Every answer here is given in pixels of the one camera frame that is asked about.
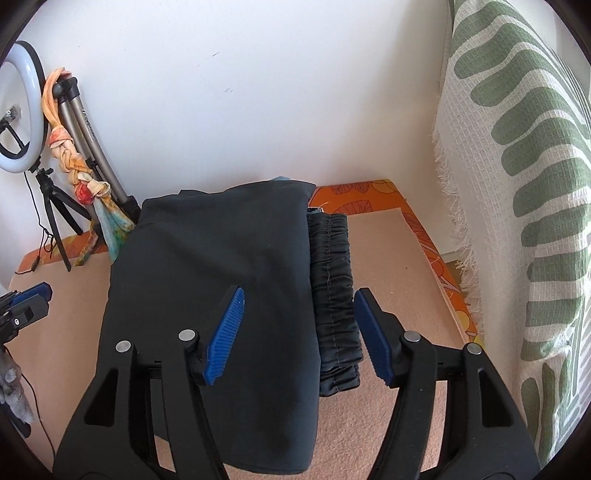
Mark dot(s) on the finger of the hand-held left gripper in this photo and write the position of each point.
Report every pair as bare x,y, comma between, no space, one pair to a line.
34,291
27,316

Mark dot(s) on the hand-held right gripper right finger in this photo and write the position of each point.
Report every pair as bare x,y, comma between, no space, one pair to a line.
374,337

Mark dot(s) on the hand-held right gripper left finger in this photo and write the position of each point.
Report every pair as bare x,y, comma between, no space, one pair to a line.
226,332

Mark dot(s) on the dark grey pants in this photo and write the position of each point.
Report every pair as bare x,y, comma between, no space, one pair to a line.
207,249

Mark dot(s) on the person's left hand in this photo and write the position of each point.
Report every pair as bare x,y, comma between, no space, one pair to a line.
16,392

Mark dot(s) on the small black tripod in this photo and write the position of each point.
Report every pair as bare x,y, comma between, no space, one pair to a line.
46,184

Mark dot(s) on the orange knotted scarf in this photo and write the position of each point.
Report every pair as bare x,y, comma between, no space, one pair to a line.
69,157

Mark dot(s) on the orange patterned bed sheet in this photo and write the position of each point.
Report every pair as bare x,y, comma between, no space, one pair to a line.
364,194

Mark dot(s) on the grey folded tripod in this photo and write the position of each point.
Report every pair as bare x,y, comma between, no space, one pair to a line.
87,129

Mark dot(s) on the green and white woven throw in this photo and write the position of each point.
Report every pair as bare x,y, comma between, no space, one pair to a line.
531,184

